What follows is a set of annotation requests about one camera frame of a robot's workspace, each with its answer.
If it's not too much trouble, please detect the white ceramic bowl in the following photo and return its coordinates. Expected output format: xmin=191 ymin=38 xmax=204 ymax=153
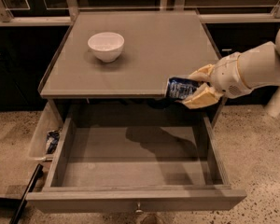
xmin=88 ymin=32 xmax=125 ymax=63

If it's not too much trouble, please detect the metal railing frame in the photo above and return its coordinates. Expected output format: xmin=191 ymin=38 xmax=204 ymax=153
xmin=0 ymin=0 xmax=280 ymax=26

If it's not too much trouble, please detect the blue pepsi can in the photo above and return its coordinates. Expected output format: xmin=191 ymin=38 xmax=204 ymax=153
xmin=165 ymin=77 xmax=201 ymax=100

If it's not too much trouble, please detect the metal drawer knob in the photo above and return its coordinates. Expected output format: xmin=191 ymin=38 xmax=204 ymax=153
xmin=135 ymin=203 xmax=143 ymax=214

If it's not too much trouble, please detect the black bar on floor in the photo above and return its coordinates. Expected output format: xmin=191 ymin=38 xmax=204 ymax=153
xmin=9 ymin=164 xmax=43 ymax=224

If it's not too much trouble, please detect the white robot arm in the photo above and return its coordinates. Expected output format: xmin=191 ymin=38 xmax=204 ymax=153
xmin=181 ymin=29 xmax=280 ymax=117

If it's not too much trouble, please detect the blue crumpled snack bag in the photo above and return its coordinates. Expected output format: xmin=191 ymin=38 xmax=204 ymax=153
xmin=46 ymin=130 xmax=61 ymax=154

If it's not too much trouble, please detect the clear plastic side bin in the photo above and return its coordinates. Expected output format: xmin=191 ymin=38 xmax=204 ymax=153
xmin=28 ymin=100 xmax=63 ymax=161

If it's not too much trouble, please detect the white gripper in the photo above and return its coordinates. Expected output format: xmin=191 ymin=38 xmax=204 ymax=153
xmin=181 ymin=52 xmax=252 ymax=109

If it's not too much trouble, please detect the grey cabinet counter unit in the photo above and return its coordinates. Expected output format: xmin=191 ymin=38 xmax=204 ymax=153
xmin=39 ymin=11 xmax=224 ymax=123

